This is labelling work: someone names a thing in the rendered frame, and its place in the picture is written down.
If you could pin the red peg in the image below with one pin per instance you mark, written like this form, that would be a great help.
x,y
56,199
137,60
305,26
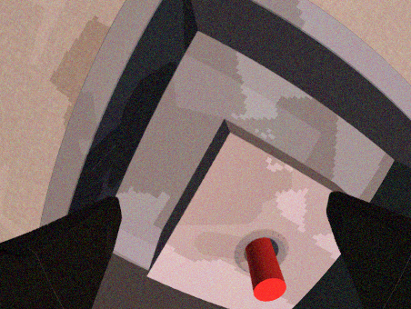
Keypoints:
x,y
268,282

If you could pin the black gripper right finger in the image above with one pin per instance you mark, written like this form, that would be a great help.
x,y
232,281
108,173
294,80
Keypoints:
x,y
376,245

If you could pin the pale pink flat plate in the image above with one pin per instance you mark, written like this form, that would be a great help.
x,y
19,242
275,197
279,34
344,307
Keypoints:
x,y
242,190

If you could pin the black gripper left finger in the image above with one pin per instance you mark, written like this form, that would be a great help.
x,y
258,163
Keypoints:
x,y
60,265

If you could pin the grey open box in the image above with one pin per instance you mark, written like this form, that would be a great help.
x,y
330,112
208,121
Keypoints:
x,y
167,74

